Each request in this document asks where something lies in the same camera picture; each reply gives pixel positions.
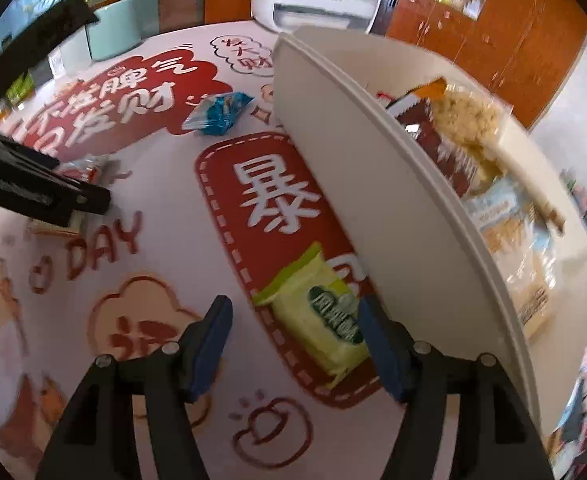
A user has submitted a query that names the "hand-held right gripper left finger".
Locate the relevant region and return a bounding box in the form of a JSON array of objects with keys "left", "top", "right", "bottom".
[{"left": 36, "top": 294, "right": 234, "bottom": 480}]

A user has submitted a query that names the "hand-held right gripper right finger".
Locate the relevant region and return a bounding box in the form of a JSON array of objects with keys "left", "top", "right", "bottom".
[{"left": 357, "top": 294, "right": 557, "bottom": 480}]

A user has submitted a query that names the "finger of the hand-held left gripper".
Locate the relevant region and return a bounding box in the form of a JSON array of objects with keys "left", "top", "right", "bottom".
[
  {"left": 0, "top": 134, "right": 62, "bottom": 172},
  {"left": 47, "top": 181, "right": 112, "bottom": 228}
]

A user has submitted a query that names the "red and white snack packet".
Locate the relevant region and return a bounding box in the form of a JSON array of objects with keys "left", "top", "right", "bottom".
[{"left": 52, "top": 154, "right": 110, "bottom": 187}]

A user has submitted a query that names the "yellow green snack packet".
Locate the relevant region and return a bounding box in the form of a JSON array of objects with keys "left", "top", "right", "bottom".
[{"left": 252, "top": 242, "right": 375, "bottom": 392}]

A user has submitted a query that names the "white plastic storage bin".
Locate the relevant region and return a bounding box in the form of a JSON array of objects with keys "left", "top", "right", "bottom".
[{"left": 272, "top": 25, "right": 587, "bottom": 443}]

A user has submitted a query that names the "clear bag of crackers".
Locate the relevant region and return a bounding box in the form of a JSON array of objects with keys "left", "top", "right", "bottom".
[{"left": 431, "top": 85, "right": 515, "bottom": 194}]

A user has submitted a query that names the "printed pink tablecloth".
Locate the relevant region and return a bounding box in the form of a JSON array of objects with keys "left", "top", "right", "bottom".
[{"left": 0, "top": 20, "right": 524, "bottom": 480}]

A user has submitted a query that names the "blue snack packet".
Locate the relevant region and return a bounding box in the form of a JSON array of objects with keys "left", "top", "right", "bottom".
[{"left": 180, "top": 91, "right": 255, "bottom": 137}]

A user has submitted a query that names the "clear snack bag with print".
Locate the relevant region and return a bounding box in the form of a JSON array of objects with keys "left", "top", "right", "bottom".
[{"left": 461, "top": 177, "right": 567, "bottom": 342}]

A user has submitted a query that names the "brown snack packet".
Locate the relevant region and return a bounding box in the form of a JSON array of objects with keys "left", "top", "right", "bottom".
[{"left": 383, "top": 77, "right": 480, "bottom": 197}]

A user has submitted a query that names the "wooden wall cabinet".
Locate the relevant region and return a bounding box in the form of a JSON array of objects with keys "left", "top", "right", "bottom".
[{"left": 383, "top": 0, "right": 587, "bottom": 129}]

